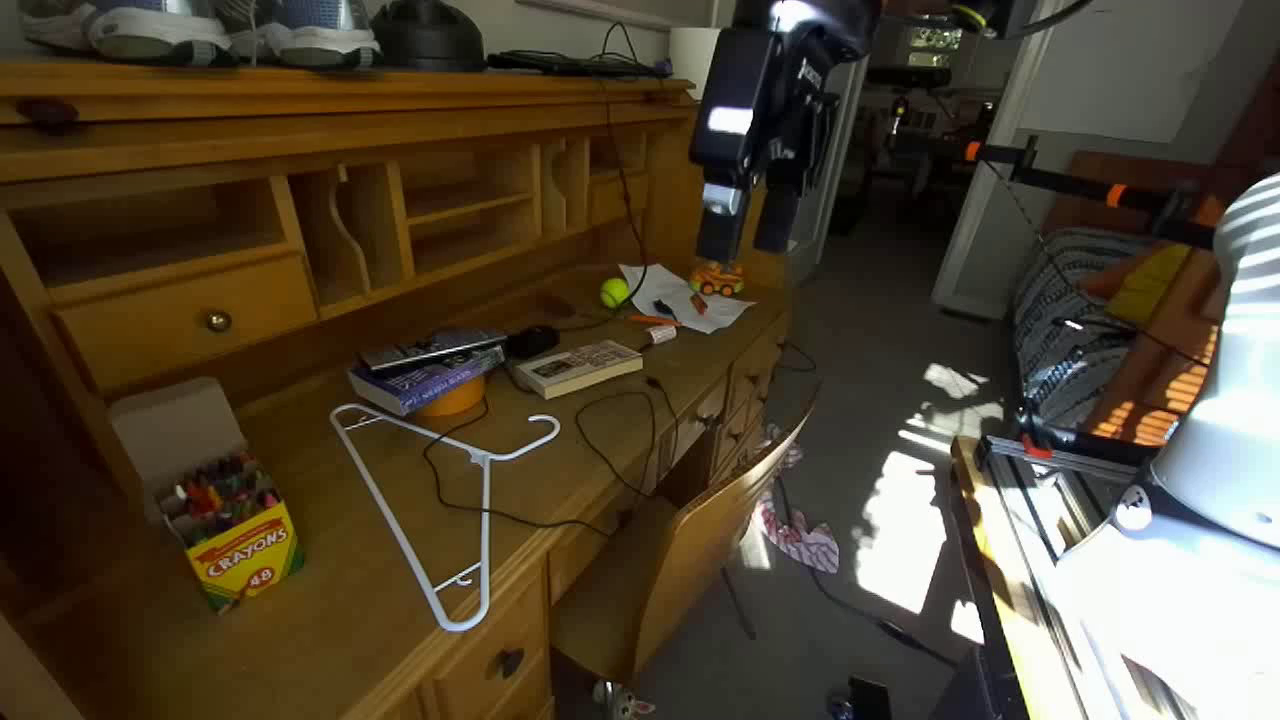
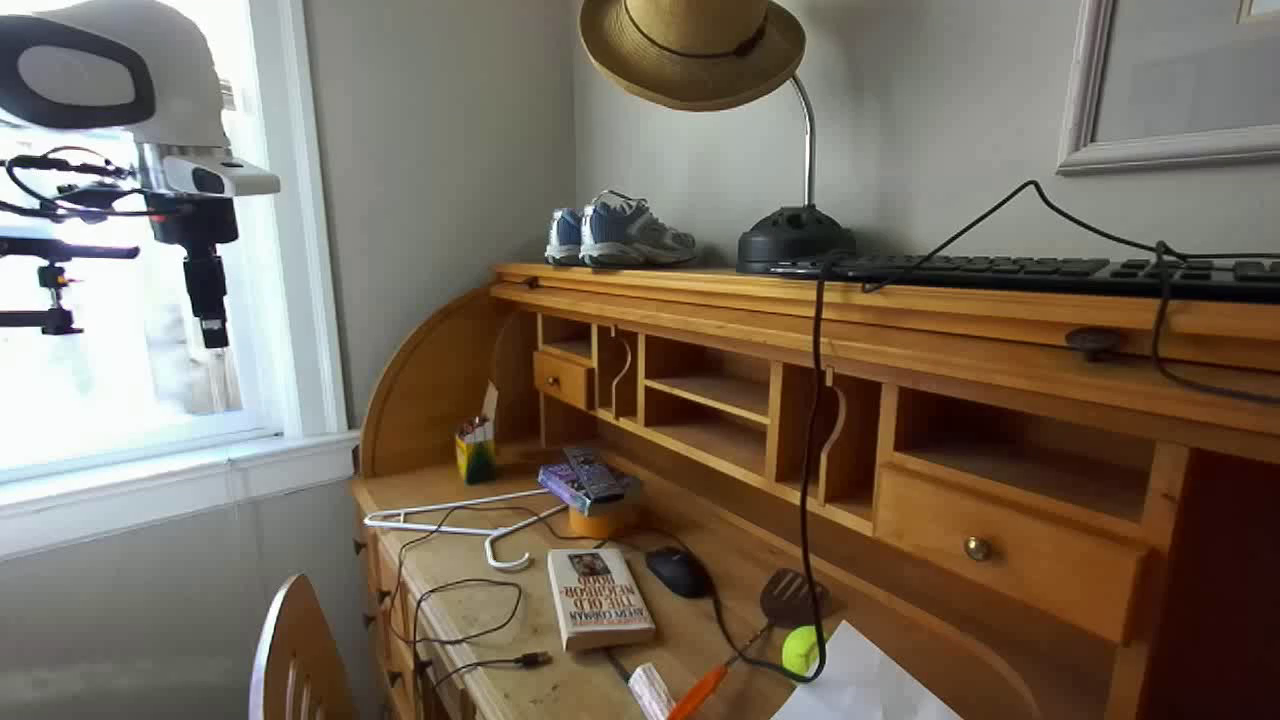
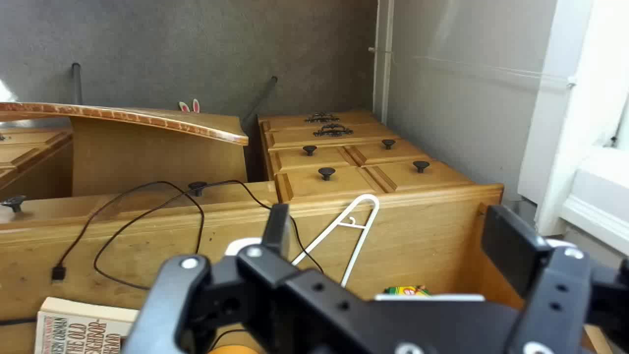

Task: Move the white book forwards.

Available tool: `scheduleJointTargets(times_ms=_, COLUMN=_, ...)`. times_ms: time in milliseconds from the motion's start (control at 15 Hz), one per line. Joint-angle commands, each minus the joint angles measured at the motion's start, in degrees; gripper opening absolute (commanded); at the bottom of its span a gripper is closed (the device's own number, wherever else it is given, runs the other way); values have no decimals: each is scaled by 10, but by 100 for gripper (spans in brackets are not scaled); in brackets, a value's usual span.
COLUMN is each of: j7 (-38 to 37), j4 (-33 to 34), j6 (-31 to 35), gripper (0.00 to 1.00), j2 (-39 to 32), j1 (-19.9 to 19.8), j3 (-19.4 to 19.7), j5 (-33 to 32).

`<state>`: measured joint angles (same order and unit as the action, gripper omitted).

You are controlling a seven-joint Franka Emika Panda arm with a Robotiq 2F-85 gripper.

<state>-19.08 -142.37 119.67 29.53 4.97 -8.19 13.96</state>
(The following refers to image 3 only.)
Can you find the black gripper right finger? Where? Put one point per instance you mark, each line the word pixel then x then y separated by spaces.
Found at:
pixel 556 301

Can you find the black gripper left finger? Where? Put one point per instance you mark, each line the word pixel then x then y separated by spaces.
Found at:
pixel 196 307

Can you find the white paperback book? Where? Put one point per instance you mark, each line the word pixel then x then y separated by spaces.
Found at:
pixel 78 326

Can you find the curved wooden board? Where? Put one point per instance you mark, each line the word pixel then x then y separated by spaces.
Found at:
pixel 149 157

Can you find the wooden roll-top desk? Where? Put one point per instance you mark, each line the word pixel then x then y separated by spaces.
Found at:
pixel 404 228

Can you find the black drawer knob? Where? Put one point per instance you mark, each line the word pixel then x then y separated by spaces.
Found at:
pixel 420 165
pixel 326 173
pixel 308 149
pixel 387 142

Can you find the white wall pipe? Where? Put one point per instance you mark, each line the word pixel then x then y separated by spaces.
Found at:
pixel 383 59

